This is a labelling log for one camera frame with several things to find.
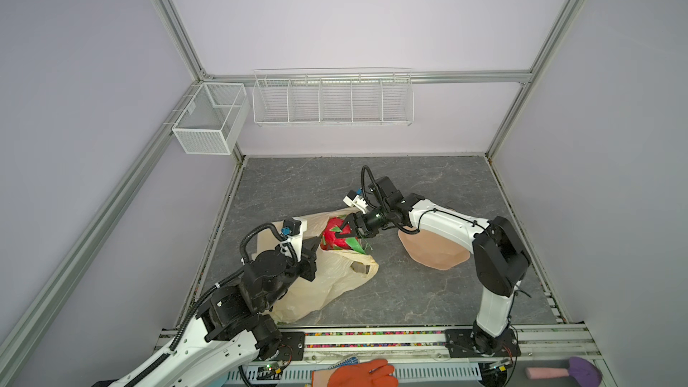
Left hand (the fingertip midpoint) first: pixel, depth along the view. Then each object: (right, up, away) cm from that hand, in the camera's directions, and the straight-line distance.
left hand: (319, 243), depth 67 cm
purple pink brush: (+68, -34, +2) cm, 77 cm away
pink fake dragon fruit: (+1, -1, +10) cm, 10 cm away
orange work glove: (+8, -35, +3) cm, 36 cm away
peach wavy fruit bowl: (+35, -9, +25) cm, 44 cm away
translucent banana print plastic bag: (+4, -7, 0) cm, 8 cm away
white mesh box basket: (-46, +40, +35) cm, 70 cm away
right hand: (+5, -2, +13) cm, 14 cm away
